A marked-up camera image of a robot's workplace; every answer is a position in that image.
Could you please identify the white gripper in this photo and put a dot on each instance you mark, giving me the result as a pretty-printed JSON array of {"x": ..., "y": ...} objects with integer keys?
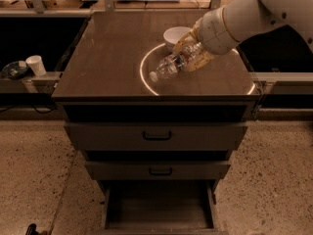
[{"x": 212, "y": 29}]

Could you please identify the clear plastic water bottle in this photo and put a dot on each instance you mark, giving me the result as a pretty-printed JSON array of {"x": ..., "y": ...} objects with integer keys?
[{"x": 172, "y": 64}]

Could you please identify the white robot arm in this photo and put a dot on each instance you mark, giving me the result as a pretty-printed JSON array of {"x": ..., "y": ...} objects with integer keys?
[{"x": 248, "y": 18}]

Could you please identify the brown drawer cabinet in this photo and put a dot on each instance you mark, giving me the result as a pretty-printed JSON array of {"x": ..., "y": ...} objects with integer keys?
[{"x": 107, "y": 81}]

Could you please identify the open bottom drawer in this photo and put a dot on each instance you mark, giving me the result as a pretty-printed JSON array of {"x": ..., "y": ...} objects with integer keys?
[{"x": 173, "y": 207}]

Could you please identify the white ceramic bowl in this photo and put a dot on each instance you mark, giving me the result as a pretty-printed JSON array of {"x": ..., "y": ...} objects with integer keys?
[{"x": 172, "y": 35}]

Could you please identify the white paper cup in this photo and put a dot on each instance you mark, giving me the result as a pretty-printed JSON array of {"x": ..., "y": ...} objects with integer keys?
[{"x": 36, "y": 64}]

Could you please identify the dark blue plate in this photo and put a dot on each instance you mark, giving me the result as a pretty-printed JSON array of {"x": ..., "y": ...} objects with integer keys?
[{"x": 15, "y": 70}]

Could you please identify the dark object at bottom edge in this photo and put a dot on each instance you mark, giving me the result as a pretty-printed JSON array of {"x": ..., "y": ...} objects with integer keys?
[{"x": 31, "y": 230}]

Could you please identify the top drawer with handle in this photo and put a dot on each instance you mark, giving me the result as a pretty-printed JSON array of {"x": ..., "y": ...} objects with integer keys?
[{"x": 136, "y": 137}]

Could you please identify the drawer with handle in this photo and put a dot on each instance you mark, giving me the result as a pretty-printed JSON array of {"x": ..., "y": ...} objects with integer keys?
[
  {"x": 136, "y": 137},
  {"x": 160, "y": 171}
]

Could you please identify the middle drawer with handle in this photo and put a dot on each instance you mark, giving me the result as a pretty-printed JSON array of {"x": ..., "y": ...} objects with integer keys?
[{"x": 160, "y": 171}]

